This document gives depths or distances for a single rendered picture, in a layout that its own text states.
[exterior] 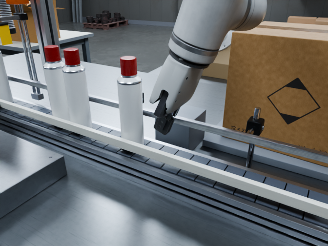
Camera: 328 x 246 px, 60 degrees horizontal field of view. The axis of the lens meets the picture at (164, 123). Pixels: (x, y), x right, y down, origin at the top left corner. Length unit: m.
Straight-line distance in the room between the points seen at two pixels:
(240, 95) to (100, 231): 0.43
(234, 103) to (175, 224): 0.34
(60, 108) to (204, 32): 0.44
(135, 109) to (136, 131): 0.05
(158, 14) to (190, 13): 9.01
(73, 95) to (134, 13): 9.24
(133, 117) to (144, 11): 9.14
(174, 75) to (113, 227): 0.29
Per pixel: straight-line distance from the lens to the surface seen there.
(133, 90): 0.58
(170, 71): 0.48
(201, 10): 0.44
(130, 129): 0.61
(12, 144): 0.75
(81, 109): 0.71
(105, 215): 0.56
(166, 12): 9.33
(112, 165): 0.65
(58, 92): 0.74
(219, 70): 1.31
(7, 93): 0.98
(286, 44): 0.66
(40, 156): 0.67
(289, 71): 0.67
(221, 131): 0.57
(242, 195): 0.54
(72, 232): 0.55
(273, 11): 8.43
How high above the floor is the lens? 1.22
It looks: 26 degrees down
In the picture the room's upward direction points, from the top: straight up
